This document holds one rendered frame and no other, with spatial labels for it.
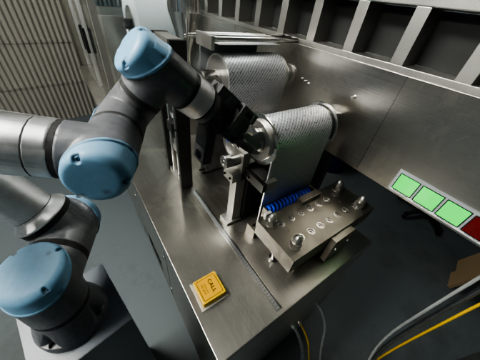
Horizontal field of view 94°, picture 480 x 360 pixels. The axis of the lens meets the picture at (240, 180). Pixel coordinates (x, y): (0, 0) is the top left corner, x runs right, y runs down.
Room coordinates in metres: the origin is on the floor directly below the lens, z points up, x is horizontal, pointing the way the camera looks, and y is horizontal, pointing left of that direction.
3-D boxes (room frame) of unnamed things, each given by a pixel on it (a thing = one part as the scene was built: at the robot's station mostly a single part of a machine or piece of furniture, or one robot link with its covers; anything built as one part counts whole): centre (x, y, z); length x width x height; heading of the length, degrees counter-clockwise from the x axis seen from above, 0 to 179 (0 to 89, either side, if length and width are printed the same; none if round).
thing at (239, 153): (0.55, 0.02, 1.05); 0.06 x 0.05 x 0.31; 129
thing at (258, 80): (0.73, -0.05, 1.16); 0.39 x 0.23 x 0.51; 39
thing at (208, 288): (0.28, 0.04, 0.91); 0.07 x 0.07 x 0.02; 39
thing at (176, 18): (1.17, 0.34, 1.19); 0.14 x 0.14 x 0.57
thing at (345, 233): (0.45, -0.34, 0.97); 0.10 x 0.03 x 0.11; 129
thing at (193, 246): (1.30, 0.53, 0.88); 2.52 x 0.66 x 0.04; 39
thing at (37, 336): (0.17, 0.36, 0.95); 0.15 x 0.15 x 0.10
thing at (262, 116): (0.55, -0.04, 1.25); 0.15 x 0.01 x 0.15; 39
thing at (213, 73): (0.73, 0.14, 1.34); 0.06 x 0.06 x 0.06; 39
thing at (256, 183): (0.52, -0.06, 1.14); 0.09 x 0.06 x 0.03; 39
